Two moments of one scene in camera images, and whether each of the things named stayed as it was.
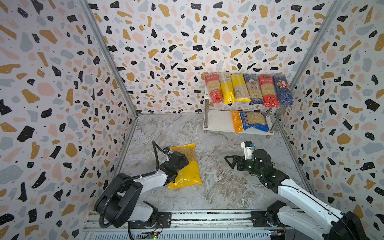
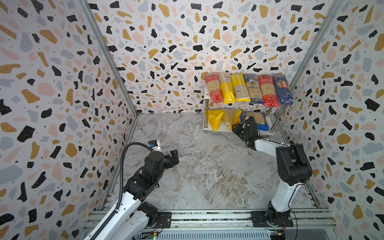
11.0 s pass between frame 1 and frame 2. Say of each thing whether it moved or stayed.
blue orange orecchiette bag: stayed
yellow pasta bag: moved
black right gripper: moved
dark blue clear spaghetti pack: stayed
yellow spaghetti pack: stayed
